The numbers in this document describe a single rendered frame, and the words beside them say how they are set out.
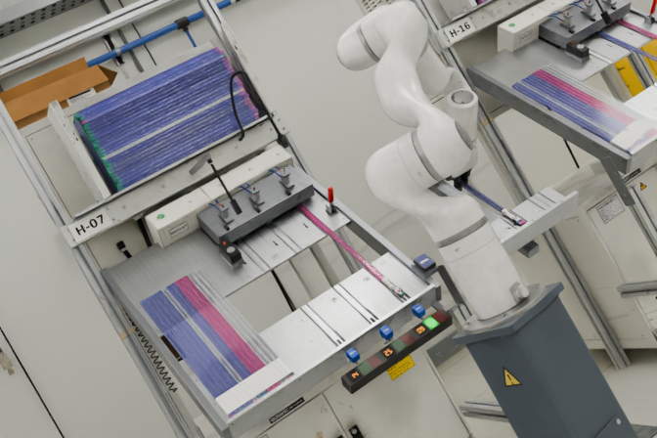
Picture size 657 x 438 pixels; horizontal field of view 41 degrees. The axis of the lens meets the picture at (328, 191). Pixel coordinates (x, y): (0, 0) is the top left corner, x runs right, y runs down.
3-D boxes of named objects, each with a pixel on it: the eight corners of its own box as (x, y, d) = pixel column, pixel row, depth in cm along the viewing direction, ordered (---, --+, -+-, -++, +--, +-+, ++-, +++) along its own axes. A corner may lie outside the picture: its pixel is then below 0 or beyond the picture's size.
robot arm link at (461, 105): (446, 122, 248) (447, 144, 242) (446, 85, 239) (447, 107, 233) (475, 121, 247) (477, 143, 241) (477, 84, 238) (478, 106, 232)
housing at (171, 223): (299, 189, 284) (292, 154, 275) (168, 263, 266) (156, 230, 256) (285, 177, 289) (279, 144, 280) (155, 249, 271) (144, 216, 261)
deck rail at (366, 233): (442, 299, 240) (441, 284, 236) (436, 303, 239) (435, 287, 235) (296, 177, 287) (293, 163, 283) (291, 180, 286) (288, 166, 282)
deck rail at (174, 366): (234, 440, 215) (229, 426, 211) (227, 445, 214) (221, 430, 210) (111, 282, 261) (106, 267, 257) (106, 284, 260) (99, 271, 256)
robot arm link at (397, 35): (419, 204, 184) (488, 169, 179) (391, 179, 176) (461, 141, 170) (372, 46, 215) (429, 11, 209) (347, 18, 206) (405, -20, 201)
